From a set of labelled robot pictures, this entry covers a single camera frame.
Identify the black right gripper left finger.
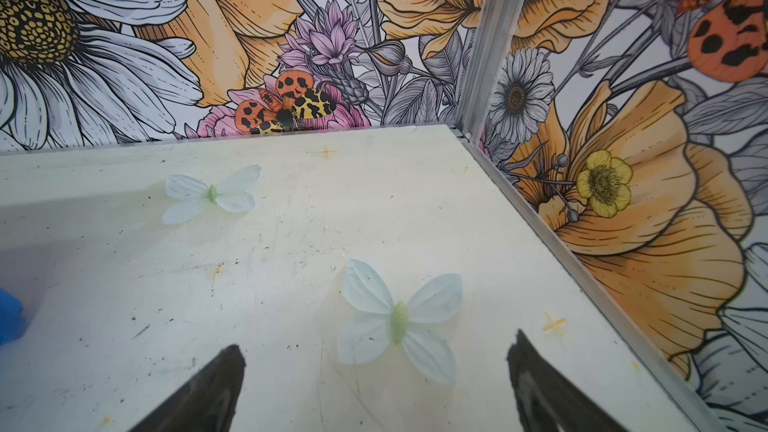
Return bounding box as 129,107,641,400
131,344,246,432

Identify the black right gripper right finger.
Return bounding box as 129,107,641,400
507,330,626,432

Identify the blue plastic bin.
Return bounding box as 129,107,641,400
0,289,26,345

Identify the aluminium table edge rail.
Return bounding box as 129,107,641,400
449,126,726,431

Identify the vertical aluminium corner post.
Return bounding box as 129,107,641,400
456,0,525,144

